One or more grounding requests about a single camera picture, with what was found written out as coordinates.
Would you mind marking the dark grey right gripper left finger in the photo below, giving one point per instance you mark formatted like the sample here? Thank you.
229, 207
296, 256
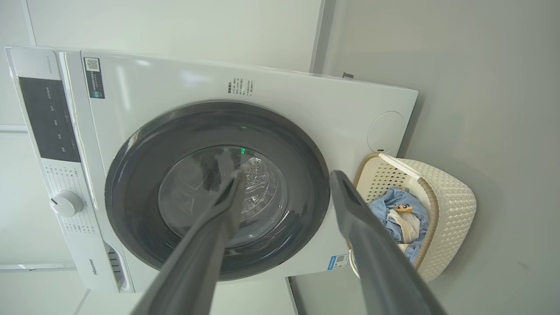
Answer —
197, 253

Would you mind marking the white washing machine dial knob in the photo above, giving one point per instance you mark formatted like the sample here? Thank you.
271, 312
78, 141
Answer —
66, 204

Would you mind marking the dark washing machine display panel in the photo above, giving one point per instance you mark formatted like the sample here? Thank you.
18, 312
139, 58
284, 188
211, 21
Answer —
50, 120

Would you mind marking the blue cartoon print garment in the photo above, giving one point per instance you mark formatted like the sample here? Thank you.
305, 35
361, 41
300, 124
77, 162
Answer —
413, 254

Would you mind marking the black QR code sticker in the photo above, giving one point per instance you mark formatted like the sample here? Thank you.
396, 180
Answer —
94, 78

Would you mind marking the washing machine door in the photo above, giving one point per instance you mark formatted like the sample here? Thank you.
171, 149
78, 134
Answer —
140, 183

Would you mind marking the blue cartoon garment cream lining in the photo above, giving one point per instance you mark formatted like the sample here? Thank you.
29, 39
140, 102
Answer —
407, 225

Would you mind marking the white front-load washing machine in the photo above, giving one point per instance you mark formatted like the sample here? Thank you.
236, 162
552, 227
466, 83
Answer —
175, 87

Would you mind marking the cream perforated laundry basket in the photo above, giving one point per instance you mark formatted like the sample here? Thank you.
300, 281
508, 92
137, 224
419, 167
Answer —
450, 197

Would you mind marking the blue energy label sticker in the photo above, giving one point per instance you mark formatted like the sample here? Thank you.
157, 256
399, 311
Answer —
339, 261

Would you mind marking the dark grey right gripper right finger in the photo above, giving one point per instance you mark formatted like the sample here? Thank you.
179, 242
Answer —
380, 262

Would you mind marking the round white filter cover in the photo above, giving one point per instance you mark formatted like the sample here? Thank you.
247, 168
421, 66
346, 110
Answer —
386, 131

